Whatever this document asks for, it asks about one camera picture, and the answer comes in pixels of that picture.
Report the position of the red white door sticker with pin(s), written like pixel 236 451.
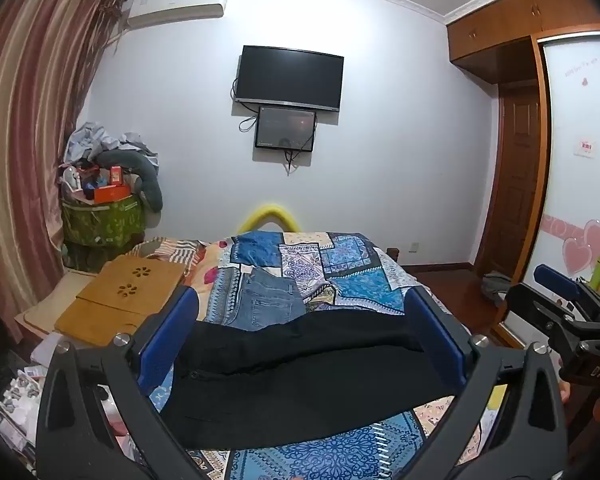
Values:
pixel 585 147

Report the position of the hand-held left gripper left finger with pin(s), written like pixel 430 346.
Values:
pixel 182 317

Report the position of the red box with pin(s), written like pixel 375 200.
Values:
pixel 111 191

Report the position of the grey cloth on floor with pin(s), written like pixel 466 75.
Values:
pixel 494 286

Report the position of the green patterned storage bag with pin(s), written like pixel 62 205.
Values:
pixel 102 222

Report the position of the blue jeans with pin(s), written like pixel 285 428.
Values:
pixel 267 300

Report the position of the striped red curtain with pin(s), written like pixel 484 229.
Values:
pixel 25 160

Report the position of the large black wall television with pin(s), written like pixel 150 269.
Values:
pixel 287 77

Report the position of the wooden overhead wardrobe cabinet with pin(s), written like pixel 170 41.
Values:
pixel 510 25

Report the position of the white air conditioner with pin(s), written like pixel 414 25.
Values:
pixel 177 4

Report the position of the black pants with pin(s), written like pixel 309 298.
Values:
pixel 300 380

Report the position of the wooden lap table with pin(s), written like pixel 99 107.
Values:
pixel 125 292

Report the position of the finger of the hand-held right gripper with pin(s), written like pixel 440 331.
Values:
pixel 530 305
pixel 555 280

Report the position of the patchwork printed blanket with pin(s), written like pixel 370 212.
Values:
pixel 330 270

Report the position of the striped cloth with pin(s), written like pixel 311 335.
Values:
pixel 177 250

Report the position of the wooden bed post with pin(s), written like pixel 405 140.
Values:
pixel 392 254

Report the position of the small black wall monitor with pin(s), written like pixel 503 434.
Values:
pixel 285 127

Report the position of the beige mat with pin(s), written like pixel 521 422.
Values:
pixel 50 305

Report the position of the brown wooden door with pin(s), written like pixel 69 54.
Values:
pixel 512 180

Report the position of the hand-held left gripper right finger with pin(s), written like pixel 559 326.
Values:
pixel 432 327

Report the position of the person's right hand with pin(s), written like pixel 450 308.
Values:
pixel 564 392

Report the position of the white sliding door pink hearts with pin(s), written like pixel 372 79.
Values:
pixel 580 160

